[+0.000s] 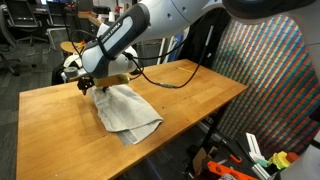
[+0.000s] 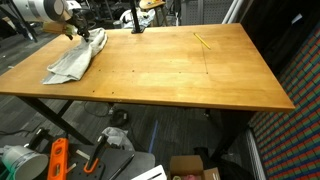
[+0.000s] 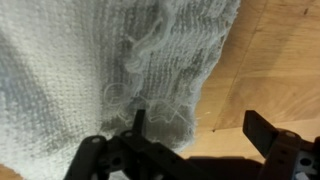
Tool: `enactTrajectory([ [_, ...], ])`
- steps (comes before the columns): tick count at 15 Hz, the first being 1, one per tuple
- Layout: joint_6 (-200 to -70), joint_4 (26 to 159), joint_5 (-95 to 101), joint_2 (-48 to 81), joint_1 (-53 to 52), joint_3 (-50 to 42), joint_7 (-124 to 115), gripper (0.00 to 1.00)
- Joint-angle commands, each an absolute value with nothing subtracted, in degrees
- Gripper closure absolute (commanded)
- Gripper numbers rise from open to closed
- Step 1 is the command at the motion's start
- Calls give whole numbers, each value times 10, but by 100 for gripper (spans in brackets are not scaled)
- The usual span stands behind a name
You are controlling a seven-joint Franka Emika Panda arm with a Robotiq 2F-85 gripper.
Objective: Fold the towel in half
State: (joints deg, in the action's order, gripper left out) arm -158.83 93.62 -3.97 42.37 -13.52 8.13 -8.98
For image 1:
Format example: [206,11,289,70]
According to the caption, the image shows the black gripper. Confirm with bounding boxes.
[78,76,109,96]

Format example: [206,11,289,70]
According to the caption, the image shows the white terry towel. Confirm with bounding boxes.
[87,83,165,146]

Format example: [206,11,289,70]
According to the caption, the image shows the white crumpled cloth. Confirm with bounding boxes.
[63,52,84,76]

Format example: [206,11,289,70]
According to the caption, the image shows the round wooden side table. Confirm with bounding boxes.
[60,40,88,54]

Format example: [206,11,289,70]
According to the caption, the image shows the white leaning poles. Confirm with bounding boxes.
[156,33,184,64]

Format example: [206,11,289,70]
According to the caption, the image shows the yellow pencil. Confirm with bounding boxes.
[176,66,198,75]

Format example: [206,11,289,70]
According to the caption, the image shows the black metal table leg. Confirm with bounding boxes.
[199,103,231,154]

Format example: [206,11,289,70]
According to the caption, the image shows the small open cardboard box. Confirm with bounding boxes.
[192,146,218,173]

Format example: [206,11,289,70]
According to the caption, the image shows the orange black clamp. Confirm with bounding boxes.
[228,153,243,164]

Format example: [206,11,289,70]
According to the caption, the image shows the multicoloured patterned backdrop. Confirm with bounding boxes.
[206,13,320,158]

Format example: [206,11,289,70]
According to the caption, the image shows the yellow green plastic item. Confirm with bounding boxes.
[268,150,291,169]

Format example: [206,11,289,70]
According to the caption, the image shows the red cap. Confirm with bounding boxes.
[285,151,300,164]

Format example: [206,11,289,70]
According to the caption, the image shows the tan wrist camera box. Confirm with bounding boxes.
[93,73,130,88]

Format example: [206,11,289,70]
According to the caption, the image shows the grey duct tape roll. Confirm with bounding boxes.
[63,66,79,79]

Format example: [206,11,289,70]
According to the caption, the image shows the grey duct tape strip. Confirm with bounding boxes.
[118,129,138,147]

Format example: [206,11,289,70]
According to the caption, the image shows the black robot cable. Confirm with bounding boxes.
[126,19,215,90]

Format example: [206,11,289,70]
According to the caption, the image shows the white aluminium rail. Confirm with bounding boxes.
[198,120,231,144]

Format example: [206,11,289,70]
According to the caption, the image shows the white plastic bracket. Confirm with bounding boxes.
[245,132,268,164]

